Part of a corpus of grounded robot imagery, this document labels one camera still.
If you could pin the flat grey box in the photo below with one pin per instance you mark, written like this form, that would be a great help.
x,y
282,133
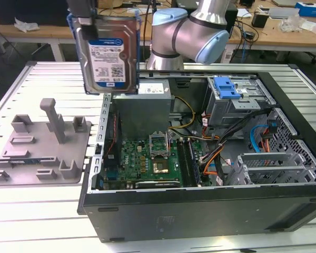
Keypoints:
x,y
281,13

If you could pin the green motherboard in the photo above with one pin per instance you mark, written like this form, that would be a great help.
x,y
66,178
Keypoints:
x,y
137,160

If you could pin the large black box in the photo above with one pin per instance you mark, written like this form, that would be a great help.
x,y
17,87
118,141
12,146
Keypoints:
x,y
37,11

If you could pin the long wooden desk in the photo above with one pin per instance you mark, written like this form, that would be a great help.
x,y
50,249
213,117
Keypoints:
x,y
50,29

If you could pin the grey power supply unit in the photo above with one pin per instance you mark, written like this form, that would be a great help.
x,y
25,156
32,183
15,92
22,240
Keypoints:
x,y
144,113

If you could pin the blue cardboard box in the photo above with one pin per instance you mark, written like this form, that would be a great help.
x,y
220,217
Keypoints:
x,y
312,9

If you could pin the CPU socket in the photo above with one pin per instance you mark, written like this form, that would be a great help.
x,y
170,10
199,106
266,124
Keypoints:
x,y
160,167

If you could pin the RAM slot with blue stick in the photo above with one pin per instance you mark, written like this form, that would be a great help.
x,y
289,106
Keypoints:
x,y
194,163

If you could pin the clear plastic bags pile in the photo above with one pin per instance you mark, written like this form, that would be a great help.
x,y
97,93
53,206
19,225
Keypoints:
x,y
300,25

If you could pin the blue plastic drive latch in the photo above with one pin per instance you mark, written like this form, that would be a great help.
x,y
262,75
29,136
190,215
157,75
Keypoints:
x,y
225,88

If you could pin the metal optical drive cage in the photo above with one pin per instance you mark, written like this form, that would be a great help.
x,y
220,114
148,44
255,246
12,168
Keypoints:
x,y
226,110

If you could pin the crumpled white plastic bag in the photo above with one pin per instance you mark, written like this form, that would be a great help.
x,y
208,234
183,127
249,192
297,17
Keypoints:
x,y
26,25

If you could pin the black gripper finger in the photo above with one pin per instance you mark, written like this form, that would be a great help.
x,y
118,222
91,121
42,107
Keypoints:
x,y
89,31

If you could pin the black RAM slot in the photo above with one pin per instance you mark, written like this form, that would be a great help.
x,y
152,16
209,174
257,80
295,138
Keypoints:
x,y
183,163

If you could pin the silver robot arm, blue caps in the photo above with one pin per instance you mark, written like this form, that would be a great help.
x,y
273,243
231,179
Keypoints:
x,y
184,34

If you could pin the black graphics card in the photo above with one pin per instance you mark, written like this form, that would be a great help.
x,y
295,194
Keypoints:
x,y
158,184

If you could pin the grey plastic parts rack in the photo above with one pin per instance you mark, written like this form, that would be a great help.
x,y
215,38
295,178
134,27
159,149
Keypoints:
x,y
42,147

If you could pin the hard disk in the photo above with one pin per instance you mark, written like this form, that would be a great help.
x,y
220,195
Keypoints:
x,y
108,60

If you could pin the black case fan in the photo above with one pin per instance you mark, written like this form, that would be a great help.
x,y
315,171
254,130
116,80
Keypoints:
x,y
112,147

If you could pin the cluttered wooden desk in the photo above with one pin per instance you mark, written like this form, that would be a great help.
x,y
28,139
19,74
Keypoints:
x,y
279,39

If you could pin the black open PC case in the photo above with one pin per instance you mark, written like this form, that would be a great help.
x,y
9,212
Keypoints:
x,y
173,218

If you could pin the small black box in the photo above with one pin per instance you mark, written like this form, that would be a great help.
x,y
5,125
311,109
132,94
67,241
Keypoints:
x,y
258,19

